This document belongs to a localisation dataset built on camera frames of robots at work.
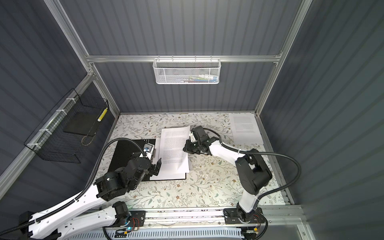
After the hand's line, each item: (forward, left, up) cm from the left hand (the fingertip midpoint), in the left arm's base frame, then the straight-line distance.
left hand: (152, 156), depth 72 cm
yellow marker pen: (+22, +29, +6) cm, 37 cm away
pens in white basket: (+47, -26, +13) cm, 55 cm away
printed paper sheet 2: (+31, -61, -20) cm, 71 cm away
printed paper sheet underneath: (+15, -9, -13) cm, 22 cm away
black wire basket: (+12, +42, +6) cm, 44 cm away
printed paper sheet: (-2, -5, -20) cm, 21 cm away
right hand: (+10, -15, -12) cm, 21 cm away
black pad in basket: (+17, +35, +8) cm, 40 cm away
